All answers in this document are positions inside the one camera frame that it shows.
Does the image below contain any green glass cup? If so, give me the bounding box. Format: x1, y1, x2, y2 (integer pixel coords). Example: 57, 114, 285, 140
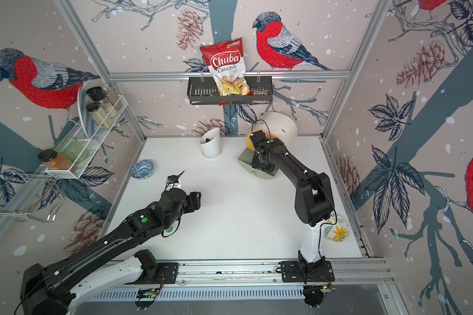
53, 137, 88, 164

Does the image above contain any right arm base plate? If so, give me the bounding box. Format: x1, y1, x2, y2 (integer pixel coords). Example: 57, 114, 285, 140
277, 260, 335, 283

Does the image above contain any red Chuba chips bag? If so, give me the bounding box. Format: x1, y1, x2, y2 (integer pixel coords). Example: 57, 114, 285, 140
200, 38, 250, 97

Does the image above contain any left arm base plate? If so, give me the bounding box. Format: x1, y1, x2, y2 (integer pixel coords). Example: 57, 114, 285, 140
127, 262, 179, 285

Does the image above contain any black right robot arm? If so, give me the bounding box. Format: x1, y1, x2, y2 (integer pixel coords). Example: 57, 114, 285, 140
250, 130, 338, 278

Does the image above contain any metal wire hook rack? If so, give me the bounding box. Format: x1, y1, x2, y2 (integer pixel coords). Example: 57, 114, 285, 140
0, 172, 66, 223

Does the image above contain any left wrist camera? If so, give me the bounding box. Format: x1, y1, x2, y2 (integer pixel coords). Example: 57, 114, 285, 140
165, 171, 185, 190

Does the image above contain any white utensil holder cup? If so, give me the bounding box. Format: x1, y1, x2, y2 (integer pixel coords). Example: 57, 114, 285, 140
200, 127, 222, 158

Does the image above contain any round white drawer cabinet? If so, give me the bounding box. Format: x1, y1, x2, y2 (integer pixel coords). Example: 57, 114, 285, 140
251, 112, 298, 147

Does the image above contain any floral patterned plate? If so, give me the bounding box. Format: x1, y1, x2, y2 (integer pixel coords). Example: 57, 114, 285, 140
323, 213, 351, 242

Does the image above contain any white plate on shelf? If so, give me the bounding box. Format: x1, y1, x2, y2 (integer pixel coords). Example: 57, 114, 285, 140
78, 87, 94, 139

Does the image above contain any yellow drawer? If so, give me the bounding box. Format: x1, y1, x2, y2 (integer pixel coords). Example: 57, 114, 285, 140
246, 135, 255, 151

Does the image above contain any black lid spice jar upper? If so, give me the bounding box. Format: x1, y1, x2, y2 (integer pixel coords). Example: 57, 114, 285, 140
86, 86, 118, 118

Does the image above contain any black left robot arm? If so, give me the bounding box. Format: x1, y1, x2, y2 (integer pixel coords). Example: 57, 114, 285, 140
20, 188, 201, 314

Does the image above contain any orange sauce jar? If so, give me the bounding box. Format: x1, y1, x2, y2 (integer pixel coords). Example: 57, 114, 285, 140
38, 149, 76, 173

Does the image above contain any grey bottom drawer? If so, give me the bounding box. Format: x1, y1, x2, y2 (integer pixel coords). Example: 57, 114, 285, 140
238, 148, 279, 180

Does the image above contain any black lid spice jar lower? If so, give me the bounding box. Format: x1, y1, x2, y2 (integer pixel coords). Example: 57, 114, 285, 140
85, 102, 112, 129

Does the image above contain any blue patterned bowl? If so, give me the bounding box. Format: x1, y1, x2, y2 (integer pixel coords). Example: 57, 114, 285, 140
129, 160, 155, 180

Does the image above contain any black lid spice jar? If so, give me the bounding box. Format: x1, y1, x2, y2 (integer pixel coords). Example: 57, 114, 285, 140
85, 102, 112, 129
86, 86, 118, 118

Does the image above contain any black wire wall basket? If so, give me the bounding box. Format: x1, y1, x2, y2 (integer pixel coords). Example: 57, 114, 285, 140
187, 76, 273, 105

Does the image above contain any white wire wall shelf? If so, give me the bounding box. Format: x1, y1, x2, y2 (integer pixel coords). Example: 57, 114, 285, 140
46, 95, 128, 179

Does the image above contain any pink top drawer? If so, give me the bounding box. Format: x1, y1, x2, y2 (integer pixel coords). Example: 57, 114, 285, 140
246, 129, 277, 139

